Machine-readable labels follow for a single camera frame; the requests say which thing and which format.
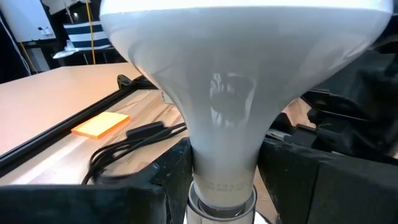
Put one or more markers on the light brown desk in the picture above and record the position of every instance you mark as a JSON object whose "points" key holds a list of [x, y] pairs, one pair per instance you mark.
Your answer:
{"points": [[46, 99]]}

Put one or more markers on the white whiteboard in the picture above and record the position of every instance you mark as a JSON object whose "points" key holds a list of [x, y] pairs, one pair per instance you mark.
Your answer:
{"points": [[26, 18]]}

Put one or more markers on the white reflector lightbulb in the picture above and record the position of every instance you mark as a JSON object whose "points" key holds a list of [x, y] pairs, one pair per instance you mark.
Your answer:
{"points": [[236, 62]]}

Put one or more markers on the orange sticky note pad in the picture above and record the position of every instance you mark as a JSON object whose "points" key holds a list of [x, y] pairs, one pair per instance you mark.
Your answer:
{"points": [[101, 124]]}

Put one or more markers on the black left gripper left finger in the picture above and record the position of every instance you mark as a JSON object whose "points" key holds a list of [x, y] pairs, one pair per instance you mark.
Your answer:
{"points": [[77, 205]]}

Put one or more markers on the navy white striped cloth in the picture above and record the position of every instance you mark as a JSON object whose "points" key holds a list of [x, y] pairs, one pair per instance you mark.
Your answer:
{"points": [[87, 35]]}

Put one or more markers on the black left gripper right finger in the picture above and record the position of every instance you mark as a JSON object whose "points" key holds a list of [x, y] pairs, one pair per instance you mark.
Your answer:
{"points": [[335, 193]]}

